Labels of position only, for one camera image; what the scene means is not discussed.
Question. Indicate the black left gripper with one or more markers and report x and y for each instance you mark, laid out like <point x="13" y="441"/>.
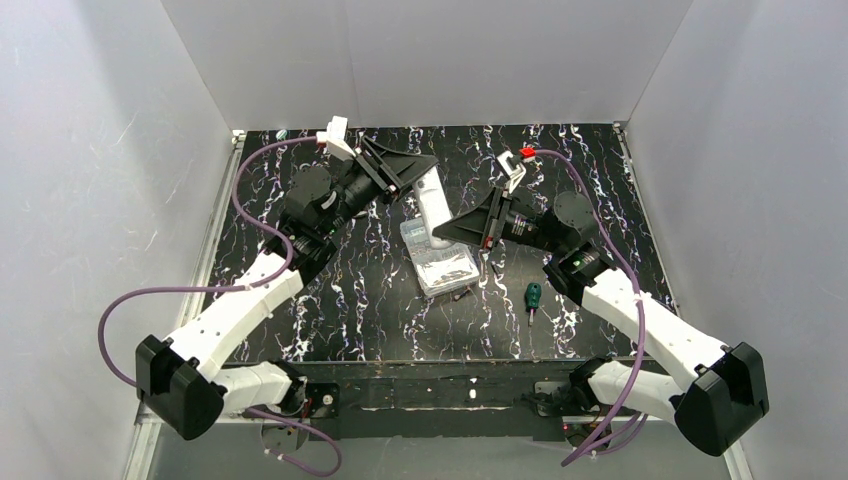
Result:
<point x="378" y="171"/>

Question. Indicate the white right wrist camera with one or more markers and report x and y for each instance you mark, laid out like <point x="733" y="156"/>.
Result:
<point x="514" y="166"/>

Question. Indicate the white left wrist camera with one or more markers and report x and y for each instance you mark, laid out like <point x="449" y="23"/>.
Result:
<point x="333" y="139"/>

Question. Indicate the white remote control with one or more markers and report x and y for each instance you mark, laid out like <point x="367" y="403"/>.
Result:
<point x="433" y="206"/>

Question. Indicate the green handled screwdriver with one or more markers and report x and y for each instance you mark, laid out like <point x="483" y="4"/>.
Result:
<point x="532" y="298"/>

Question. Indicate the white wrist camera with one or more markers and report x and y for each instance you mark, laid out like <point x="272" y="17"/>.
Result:
<point x="514" y="166"/>
<point x="333" y="139"/>

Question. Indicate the clear plastic screw box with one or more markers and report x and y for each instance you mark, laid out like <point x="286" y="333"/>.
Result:
<point x="438" y="271"/>

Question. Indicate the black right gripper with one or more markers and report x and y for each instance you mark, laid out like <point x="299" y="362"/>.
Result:
<point x="495" y="219"/>

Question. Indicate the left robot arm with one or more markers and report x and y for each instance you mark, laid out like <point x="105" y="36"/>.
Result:
<point x="184" y="378"/>

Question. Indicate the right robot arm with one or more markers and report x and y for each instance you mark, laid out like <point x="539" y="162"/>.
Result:
<point x="711" y="392"/>

